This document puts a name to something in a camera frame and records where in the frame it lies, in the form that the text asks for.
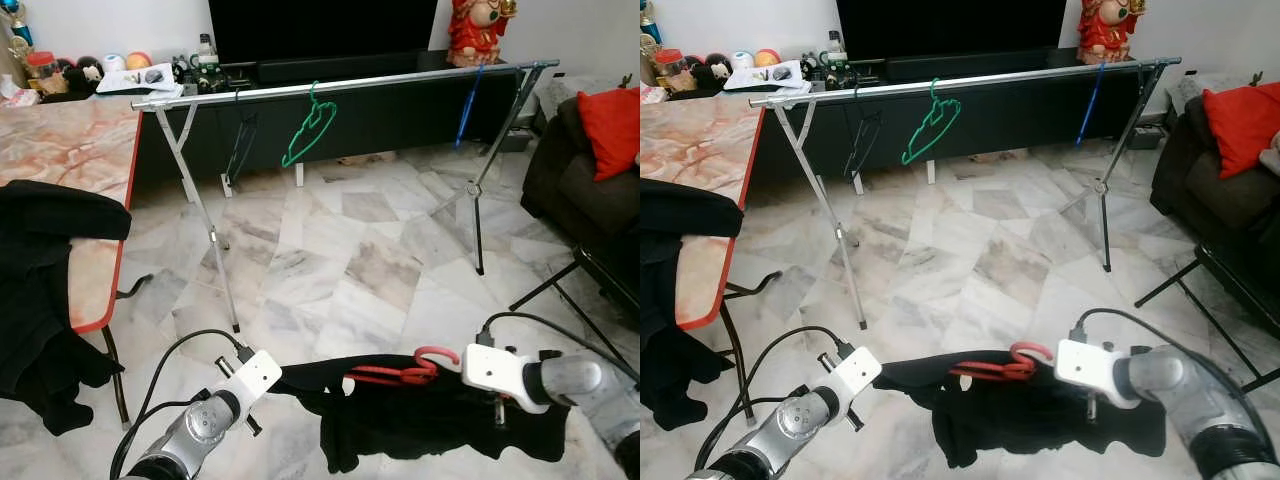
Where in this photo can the red plastic hanger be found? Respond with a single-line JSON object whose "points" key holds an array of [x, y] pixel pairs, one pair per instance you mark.
{"points": [[435, 352], [1030, 348]]}

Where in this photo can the navy shirt white print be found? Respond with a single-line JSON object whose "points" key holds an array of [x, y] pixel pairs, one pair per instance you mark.
{"points": [[420, 420], [1020, 415]]}

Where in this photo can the green plastic hanger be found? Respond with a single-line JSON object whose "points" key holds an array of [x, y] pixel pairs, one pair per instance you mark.
{"points": [[316, 104], [938, 102]]}

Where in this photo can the blue plastic hanger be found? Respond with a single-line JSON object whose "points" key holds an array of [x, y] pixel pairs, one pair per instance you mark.
{"points": [[1088, 112], [466, 115]]}

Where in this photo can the black folding chair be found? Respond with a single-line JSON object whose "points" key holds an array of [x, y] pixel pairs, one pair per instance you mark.
{"points": [[610, 275], [1250, 280]]}

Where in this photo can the black shirt red stripe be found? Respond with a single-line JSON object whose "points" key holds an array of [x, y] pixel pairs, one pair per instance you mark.
{"points": [[665, 300], [40, 300]]}

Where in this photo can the dark sofa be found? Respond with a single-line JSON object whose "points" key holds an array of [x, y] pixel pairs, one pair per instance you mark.
{"points": [[580, 190], [1210, 190]]}

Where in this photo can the marble pattern folding table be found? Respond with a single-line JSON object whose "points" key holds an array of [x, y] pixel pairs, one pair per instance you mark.
{"points": [[690, 140], [60, 140]]}

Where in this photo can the red cushion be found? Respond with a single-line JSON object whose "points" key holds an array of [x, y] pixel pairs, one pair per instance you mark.
{"points": [[1245, 125], [612, 130]]}

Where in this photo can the white tissue pack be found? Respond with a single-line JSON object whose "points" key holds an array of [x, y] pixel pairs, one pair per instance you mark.
{"points": [[650, 92], [15, 92]]}

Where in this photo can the lace covered side table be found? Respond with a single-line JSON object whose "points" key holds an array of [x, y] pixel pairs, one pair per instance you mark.
{"points": [[565, 90], [1190, 88]]}

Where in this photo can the red lid jar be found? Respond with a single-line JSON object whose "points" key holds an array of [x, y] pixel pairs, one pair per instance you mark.
{"points": [[42, 72], [670, 70]]}

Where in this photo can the white ball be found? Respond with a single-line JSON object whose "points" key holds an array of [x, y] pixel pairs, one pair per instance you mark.
{"points": [[743, 60], [113, 62]]}

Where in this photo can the white paper stack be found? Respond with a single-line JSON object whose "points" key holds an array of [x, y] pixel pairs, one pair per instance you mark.
{"points": [[150, 78], [778, 76]]}

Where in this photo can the blue trophy figurine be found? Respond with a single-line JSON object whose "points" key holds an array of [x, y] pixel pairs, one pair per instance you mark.
{"points": [[650, 22], [15, 25]]}

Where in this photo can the orange ball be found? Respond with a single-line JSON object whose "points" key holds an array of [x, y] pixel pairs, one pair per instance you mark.
{"points": [[767, 57], [138, 60]]}

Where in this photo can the black electronic gadgets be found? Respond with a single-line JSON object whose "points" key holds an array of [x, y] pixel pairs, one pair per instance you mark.
{"points": [[205, 75], [835, 72]]}

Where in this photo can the red laughing Buddha statue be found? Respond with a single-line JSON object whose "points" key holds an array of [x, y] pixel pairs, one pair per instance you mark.
{"points": [[1105, 35], [475, 35]]}

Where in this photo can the small clear bottle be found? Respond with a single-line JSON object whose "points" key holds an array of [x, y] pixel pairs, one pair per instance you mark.
{"points": [[834, 43], [206, 45]]}

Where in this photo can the black TV cabinet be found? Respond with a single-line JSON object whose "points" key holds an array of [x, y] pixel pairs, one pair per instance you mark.
{"points": [[390, 120], [1020, 118]]}

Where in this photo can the black soundbar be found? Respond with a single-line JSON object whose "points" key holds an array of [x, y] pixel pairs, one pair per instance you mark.
{"points": [[340, 68], [970, 66]]}

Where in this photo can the black television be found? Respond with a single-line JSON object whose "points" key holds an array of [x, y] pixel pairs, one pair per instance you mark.
{"points": [[320, 25], [950, 25]]}

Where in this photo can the grey plush cushion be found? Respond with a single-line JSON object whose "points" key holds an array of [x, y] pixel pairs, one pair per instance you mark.
{"points": [[1272, 160]]}

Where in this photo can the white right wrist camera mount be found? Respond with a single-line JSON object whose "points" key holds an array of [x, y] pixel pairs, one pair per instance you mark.
{"points": [[1088, 363], [495, 368]]}

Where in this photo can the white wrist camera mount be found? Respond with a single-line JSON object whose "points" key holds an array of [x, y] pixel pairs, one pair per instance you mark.
{"points": [[1088, 363], [255, 375], [495, 368], [855, 372]]}

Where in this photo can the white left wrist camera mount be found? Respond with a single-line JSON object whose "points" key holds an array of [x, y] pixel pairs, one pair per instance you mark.
{"points": [[255, 375], [855, 372]]}

